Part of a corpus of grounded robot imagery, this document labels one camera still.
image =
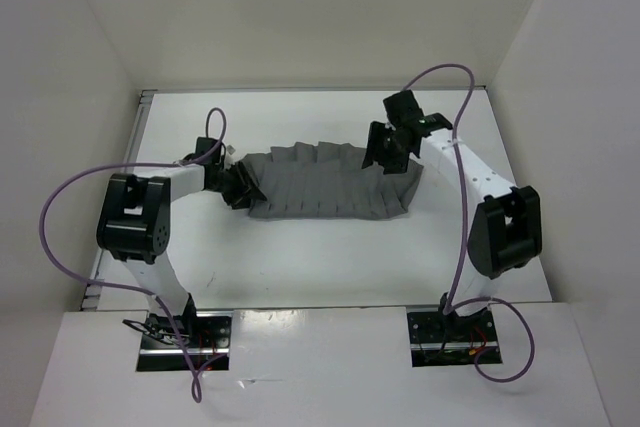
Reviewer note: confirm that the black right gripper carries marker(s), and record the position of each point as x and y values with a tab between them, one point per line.
375	134

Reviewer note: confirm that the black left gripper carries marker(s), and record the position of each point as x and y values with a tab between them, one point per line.
240	198

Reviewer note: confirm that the grey pleated skirt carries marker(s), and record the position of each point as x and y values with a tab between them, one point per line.
327	181

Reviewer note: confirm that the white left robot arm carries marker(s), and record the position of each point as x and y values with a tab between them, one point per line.
149	263

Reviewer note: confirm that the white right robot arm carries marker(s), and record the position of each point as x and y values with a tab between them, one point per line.
501	227

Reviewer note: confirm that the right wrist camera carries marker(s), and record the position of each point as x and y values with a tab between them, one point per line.
402	108

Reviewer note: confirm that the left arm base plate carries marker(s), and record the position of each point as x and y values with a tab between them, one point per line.
208	344

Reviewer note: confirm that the aluminium table frame rail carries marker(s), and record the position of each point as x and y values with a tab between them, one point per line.
118	226

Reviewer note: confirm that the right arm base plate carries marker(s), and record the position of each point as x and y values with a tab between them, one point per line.
437	342

